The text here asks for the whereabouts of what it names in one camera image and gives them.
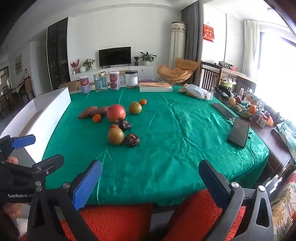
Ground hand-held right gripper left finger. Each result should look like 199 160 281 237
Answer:
27 159 103 241

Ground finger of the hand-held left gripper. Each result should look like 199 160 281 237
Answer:
32 154 65 188
0 134 36 159

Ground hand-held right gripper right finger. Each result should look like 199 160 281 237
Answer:
198 159 274 241

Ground white cardboard box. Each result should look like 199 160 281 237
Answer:
0 87 72 163

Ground reddish sweet potato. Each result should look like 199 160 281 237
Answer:
77 106 98 119
90 106 110 117

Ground red apple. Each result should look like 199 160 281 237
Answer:
106 104 127 123

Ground person's left forearm white sleeve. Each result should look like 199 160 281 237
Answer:
14 217 29 235

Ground person's left hand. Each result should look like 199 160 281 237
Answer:
2 156 24 220

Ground green satin tablecloth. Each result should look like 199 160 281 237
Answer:
42 86 270 207

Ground green-brown round pear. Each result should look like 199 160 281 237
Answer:
108 127 125 146
129 101 142 115

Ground dark brown mangosteen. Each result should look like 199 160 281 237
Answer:
119 120 132 131
125 134 141 147

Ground brown coffee table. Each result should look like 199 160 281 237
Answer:
248 117 292 167

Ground brown cardboard box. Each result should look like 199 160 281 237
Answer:
58 80 82 92

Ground floral cushion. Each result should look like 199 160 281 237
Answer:
269 171 296 241

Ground glass fruit bowl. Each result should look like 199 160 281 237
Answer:
229 102 258 119

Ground silver tin can red label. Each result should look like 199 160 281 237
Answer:
79 76 91 94
109 71 120 91

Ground light plaid blanket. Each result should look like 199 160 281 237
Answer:
271 119 296 160

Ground red flower arrangement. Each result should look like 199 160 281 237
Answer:
70 59 80 75

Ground white plastic bag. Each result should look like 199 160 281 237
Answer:
179 84 213 100

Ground tall black display cabinet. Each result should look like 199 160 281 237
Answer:
47 17 71 91

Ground clear jar gold lid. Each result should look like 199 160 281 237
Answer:
93 72 109 93

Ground green plant in glass vase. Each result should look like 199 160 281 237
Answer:
83 58 96 71

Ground wooden bench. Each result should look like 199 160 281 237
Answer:
199 60 258 93

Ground flat white gift box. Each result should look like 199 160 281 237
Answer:
139 82 173 93

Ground clear jar black lid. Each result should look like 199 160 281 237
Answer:
125 70 139 89

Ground orange lounge chair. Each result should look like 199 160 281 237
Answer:
157 58 199 85

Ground black flat television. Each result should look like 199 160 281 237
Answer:
99 47 132 68

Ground white sheer curtain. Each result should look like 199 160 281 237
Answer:
242 20 261 80

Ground large green potted plant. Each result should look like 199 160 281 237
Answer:
139 51 157 66

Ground covered standing air conditioner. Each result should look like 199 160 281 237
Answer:
168 21 187 69

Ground grey curtain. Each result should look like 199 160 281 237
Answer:
181 2 200 63

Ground framed wall picture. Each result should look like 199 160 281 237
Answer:
15 54 23 75

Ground red wall hanging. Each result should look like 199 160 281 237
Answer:
203 22 215 42

